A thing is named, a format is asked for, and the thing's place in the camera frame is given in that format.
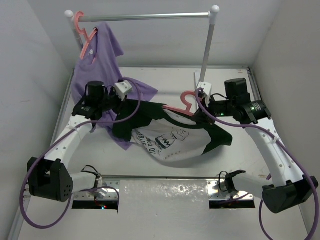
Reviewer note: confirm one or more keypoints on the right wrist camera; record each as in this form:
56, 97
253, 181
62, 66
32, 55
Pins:
204, 91

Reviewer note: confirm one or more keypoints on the pink hanger with purple shirt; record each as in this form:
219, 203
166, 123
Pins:
83, 36

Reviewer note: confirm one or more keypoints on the silver front mounting rail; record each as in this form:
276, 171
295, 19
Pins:
162, 190

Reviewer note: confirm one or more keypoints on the green and white t-shirt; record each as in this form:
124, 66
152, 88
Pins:
166, 135

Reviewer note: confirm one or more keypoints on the white and silver clothes rack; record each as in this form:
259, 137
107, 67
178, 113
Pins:
211, 15

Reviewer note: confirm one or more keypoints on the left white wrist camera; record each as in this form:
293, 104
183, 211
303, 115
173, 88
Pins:
123, 88

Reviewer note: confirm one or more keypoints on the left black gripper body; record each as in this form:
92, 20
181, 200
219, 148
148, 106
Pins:
111, 101

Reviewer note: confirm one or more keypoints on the pink plastic hanger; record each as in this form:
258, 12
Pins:
188, 105

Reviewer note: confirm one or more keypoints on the purple t-shirt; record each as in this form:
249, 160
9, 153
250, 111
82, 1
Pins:
100, 64

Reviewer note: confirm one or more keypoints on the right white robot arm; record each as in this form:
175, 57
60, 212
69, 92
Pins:
290, 185

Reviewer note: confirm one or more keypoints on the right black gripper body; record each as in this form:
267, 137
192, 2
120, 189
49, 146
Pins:
221, 108

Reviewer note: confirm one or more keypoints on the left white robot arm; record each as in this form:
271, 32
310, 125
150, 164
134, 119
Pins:
57, 159

